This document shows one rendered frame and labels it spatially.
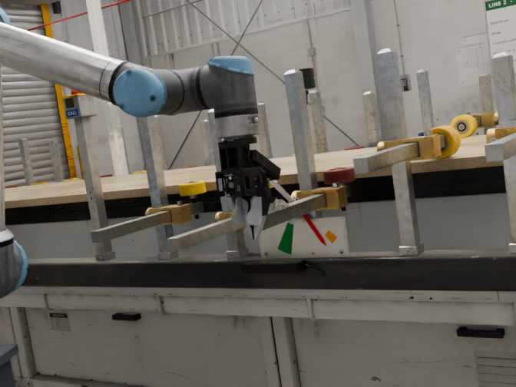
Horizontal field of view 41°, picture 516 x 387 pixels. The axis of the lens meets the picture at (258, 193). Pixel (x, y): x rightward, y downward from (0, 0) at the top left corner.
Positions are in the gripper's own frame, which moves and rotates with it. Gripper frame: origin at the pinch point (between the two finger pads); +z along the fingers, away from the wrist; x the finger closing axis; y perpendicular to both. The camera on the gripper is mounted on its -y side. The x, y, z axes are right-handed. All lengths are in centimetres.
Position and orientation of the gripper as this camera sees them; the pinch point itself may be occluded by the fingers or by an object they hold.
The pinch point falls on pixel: (256, 233)
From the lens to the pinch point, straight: 146.0
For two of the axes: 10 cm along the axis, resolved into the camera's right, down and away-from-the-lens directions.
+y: -5.5, 1.2, -8.3
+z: 1.1, 9.9, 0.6
